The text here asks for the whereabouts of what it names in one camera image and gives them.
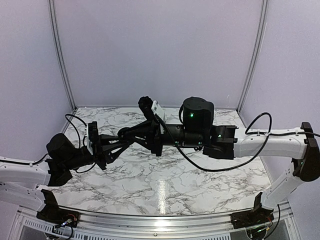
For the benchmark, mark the aluminium corner post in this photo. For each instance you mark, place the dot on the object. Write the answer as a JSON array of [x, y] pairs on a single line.
[[255, 54], [59, 54]]

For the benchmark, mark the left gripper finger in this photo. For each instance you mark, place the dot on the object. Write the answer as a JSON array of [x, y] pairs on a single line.
[[107, 139], [114, 150]]

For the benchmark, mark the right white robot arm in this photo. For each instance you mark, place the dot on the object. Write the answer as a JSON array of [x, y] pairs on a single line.
[[227, 142]]

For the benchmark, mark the black earbud charging case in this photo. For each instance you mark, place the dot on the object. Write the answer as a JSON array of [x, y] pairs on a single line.
[[124, 134]]

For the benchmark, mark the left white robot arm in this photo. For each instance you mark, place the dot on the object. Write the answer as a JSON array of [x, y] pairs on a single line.
[[54, 169]]

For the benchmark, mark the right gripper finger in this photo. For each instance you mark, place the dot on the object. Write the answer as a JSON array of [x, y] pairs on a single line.
[[144, 142], [141, 128]]

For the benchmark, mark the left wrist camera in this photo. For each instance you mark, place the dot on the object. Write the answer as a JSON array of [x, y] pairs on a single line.
[[92, 136]]

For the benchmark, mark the aluminium front frame rail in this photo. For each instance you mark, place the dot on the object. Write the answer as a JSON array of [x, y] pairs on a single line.
[[106, 226]]

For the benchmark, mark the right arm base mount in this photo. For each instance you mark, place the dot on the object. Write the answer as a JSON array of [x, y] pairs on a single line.
[[257, 215]]

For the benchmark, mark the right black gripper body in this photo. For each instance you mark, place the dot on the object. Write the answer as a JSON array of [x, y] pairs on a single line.
[[157, 146]]

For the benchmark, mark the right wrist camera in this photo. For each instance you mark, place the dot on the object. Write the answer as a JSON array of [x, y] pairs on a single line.
[[145, 104]]

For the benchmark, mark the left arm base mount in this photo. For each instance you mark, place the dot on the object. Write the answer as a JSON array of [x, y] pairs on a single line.
[[53, 213]]

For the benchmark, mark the right aluminium corner post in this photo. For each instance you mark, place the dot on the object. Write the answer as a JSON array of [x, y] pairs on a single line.
[[255, 54]]

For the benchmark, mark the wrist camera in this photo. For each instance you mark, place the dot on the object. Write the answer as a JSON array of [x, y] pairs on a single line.
[[145, 104], [92, 136]]

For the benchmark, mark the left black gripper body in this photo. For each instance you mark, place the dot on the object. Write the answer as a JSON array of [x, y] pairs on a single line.
[[100, 158]]

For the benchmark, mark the left aluminium corner post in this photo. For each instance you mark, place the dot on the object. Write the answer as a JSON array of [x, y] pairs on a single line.
[[59, 54]]

